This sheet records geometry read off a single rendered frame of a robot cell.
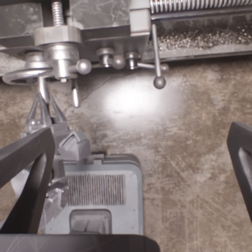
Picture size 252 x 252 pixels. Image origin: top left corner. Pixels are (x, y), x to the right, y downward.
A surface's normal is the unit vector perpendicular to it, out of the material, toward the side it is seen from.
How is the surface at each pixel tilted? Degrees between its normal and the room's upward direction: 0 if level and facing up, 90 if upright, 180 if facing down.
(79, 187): 0
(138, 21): 0
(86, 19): 0
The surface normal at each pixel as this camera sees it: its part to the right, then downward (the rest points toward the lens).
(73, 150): -0.48, 0.12
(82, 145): 0.87, -0.03
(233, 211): -0.03, 0.10
